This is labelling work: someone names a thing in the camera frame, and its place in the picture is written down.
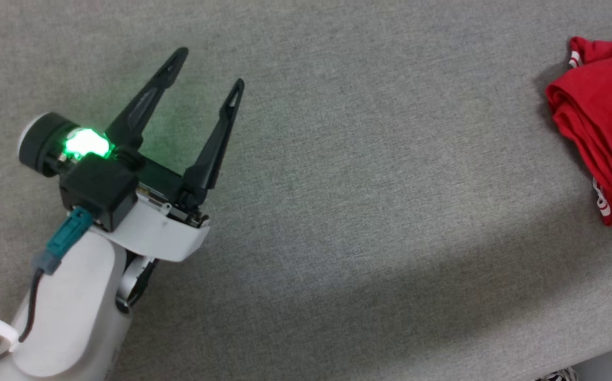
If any speckled dark object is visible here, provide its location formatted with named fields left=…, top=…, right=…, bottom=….
left=535, top=367, right=579, bottom=381

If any thin black cable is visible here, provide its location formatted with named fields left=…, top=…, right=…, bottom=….
left=0, top=267, right=48, bottom=367

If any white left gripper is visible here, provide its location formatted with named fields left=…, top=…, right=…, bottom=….
left=17, top=47, right=246, bottom=264

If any teal cable connector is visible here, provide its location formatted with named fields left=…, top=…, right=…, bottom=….
left=33, top=206, right=95, bottom=276

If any red Bulls 23 jersey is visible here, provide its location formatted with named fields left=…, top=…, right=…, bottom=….
left=545, top=35, right=612, bottom=227

